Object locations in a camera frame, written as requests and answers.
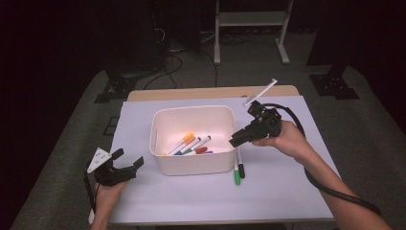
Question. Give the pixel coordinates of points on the white plastic storage box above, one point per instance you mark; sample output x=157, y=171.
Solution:
x=191, y=166

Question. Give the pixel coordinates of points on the black capped marker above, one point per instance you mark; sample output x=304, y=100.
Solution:
x=241, y=171

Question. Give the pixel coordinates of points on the yellow capped marker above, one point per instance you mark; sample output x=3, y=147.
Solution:
x=187, y=136

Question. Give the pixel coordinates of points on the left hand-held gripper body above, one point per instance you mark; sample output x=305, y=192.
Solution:
x=110, y=175

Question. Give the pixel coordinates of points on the dark blue capped marker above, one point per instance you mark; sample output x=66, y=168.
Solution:
x=195, y=142

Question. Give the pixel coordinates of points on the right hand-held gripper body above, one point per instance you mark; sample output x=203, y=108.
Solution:
x=266, y=123

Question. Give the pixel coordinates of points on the black floor frame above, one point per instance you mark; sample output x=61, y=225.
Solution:
x=110, y=126

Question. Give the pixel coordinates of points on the person's right hand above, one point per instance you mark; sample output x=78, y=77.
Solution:
x=287, y=140

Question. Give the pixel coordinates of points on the red capped marker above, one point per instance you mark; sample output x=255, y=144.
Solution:
x=201, y=150

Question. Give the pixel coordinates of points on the person's left hand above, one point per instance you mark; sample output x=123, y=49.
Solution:
x=107, y=195

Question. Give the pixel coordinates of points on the black stand base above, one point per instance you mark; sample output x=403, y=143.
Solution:
x=116, y=87
x=333, y=86

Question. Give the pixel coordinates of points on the purple capped marker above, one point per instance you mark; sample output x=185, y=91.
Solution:
x=209, y=152

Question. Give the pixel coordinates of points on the white metal frame stand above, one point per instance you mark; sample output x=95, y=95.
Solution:
x=250, y=18

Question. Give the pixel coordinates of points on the orange capped marker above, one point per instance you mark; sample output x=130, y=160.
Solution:
x=190, y=140

